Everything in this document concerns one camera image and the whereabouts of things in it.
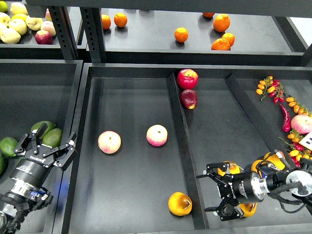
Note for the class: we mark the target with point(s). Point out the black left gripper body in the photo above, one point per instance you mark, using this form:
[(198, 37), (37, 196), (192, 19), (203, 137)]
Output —
[(31, 170)]

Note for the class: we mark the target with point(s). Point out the cherry tomato bunch upper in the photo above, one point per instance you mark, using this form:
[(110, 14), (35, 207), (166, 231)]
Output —
[(270, 87)]

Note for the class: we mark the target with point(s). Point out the white label card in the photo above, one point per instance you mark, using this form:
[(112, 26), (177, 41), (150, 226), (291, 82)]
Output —
[(307, 141)]

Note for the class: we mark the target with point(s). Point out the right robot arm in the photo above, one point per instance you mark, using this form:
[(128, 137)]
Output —
[(292, 186)]

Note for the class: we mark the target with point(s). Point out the black middle tray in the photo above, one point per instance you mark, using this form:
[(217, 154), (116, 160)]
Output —
[(127, 192)]

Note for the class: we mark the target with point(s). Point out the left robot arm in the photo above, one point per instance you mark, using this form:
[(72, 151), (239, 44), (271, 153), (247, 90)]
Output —
[(18, 202)]

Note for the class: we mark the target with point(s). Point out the pink apple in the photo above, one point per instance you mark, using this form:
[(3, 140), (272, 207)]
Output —
[(157, 135), (109, 142)]

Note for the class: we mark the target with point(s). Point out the pale pear front left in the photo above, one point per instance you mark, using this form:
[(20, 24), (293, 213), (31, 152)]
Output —
[(10, 36)]

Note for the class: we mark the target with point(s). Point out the yellow green apple shelf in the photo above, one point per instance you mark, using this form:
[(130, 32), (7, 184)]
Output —
[(34, 23)]

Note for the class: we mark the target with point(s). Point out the pale apple on shelf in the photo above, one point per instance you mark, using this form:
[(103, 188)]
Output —
[(18, 25)]

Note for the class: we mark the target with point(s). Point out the black tray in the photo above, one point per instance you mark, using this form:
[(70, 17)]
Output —
[(32, 91), (127, 192)]

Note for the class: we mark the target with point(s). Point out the black left tray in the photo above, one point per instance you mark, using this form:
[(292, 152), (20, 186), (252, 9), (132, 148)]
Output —
[(32, 91)]

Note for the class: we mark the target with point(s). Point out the green avocado left edge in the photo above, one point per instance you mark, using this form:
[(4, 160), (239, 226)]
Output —
[(3, 163)]

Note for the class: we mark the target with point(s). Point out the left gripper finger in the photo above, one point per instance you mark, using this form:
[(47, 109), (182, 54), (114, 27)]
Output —
[(34, 138), (61, 156)]

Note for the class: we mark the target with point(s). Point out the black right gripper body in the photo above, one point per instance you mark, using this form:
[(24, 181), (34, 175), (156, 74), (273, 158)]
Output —
[(241, 188)]

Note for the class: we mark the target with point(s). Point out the green avocado far left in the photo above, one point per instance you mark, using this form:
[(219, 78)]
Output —
[(8, 145)]

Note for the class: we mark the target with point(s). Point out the yellow pear middle hidden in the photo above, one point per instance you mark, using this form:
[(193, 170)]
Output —
[(255, 167)]

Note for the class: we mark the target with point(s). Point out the red apple on shelf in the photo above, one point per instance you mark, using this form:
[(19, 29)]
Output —
[(43, 37)]

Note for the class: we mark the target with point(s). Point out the red chili pepper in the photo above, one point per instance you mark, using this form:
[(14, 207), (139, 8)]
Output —
[(286, 124)]

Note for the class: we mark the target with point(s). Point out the dark red apple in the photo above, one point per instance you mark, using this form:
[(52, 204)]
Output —
[(189, 99)]

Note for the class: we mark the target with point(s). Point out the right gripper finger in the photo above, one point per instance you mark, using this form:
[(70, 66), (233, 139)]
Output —
[(211, 172), (227, 210)]

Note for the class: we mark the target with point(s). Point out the orange on shelf front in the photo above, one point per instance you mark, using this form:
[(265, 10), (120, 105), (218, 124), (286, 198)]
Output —
[(221, 44)]

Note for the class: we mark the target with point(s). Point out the black shelf rack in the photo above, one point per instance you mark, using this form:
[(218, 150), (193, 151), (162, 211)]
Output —
[(65, 47)]

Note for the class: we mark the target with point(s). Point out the green avocado upper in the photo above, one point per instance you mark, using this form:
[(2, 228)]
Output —
[(50, 126)]

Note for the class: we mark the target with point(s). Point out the black divider left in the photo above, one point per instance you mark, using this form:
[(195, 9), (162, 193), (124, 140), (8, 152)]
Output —
[(193, 188)]

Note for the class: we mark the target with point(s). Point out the dark green avocado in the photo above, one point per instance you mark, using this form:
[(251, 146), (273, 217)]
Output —
[(21, 159)]

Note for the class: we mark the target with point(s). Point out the pink apple right edge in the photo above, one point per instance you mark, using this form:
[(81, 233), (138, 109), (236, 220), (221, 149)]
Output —
[(302, 124)]

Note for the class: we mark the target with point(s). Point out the peach on shelf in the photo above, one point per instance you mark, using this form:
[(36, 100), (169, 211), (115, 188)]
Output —
[(49, 27)]

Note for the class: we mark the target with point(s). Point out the cherry tomato bunch lower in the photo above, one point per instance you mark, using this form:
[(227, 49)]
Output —
[(295, 150)]

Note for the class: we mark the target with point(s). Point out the yellow lemon on shelf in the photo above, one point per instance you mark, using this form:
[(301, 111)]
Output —
[(20, 16)]

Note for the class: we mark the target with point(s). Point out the cherry tomato bunch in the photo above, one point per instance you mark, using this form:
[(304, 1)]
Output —
[(295, 150), (270, 87)]

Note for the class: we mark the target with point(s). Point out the yellow pear bottom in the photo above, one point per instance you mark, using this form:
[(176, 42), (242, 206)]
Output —
[(248, 209)]

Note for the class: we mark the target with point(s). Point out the pink apple left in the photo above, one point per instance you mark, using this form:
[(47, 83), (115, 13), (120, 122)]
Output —
[(109, 142)]

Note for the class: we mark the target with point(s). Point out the bright red apple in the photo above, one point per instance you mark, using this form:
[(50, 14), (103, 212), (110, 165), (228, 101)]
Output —
[(187, 79)]

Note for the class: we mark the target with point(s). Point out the pink apple centre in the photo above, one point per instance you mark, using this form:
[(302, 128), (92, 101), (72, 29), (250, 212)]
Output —
[(157, 135)]

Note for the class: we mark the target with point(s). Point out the pale pear top shelf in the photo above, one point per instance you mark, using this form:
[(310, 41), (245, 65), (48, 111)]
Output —
[(18, 8)]

